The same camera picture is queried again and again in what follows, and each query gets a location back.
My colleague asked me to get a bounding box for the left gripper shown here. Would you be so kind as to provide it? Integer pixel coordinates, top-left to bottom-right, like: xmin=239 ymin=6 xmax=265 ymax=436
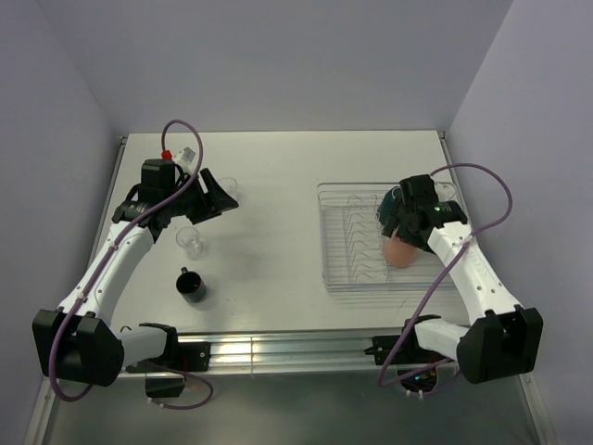
xmin=164 ymin=169 xmax=237 ymax=225

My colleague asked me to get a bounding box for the dark green ceramic mug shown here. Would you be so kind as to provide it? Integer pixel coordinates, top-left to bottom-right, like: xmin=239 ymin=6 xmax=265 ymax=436
xmin=376 ymin=186 xmax=401 ymax=226

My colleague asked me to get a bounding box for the small clear glass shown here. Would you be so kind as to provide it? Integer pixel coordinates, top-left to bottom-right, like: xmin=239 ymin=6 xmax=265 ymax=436
xmin=175 ymin=226 xmax=203 ymax=258

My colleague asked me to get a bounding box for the orange plastic cup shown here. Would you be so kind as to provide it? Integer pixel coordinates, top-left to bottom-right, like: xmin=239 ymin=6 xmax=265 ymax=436
xmin=383 ymin=237 xmax=417 ymax=269

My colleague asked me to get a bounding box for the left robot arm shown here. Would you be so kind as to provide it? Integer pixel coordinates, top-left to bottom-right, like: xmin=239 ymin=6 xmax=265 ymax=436
xmin=32 ymin=159 xmax=239 ymax=387

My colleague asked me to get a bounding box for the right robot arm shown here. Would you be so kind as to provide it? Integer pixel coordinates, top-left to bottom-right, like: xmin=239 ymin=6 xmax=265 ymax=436
xmin=383 ymin=174 xmax=544 ymax=384

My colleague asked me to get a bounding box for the clear glass near back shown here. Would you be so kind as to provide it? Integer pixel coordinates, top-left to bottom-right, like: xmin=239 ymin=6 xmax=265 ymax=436
xmin=219 ymin=177 xmax=239 ymax=201

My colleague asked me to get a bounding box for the clear plastic drip tray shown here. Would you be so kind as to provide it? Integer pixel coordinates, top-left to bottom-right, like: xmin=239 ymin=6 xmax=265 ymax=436
xmin=316 ymin=182 xmax=467 ymax=295

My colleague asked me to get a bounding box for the small black mug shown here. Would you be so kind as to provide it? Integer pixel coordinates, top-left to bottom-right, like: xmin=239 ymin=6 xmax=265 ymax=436
xmin=175 ymin=267 xmax=207 ymax=303

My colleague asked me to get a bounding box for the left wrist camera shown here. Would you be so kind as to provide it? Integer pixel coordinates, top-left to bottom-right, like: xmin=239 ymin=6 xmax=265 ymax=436
xmin=161 ymin=147 xmax=196 ymax=171

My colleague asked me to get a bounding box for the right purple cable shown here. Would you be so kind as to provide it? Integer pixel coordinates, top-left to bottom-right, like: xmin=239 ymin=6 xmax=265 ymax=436
xmin=377 ymin=162 xmax=514 ymax=396

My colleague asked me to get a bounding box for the white wire dish rack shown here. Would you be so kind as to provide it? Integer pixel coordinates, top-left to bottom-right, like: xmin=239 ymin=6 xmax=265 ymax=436
xmin=317 ymin=184 xmax=458 ymax=285

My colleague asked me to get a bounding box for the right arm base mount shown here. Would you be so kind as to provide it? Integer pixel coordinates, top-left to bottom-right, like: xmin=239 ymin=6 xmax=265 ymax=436
xmin=364 ymin=333 xmax=455 ymax=388

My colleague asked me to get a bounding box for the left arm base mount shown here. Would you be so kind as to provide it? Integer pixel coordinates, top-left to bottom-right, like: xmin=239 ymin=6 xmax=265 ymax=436
xmin=124 ymin=341 xmax=214 ymax=406

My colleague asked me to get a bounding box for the aluminium extrusion rail frame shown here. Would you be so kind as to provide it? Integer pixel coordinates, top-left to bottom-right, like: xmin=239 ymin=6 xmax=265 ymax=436
xmin=44 ymin=324 xmax=533 ymax=382

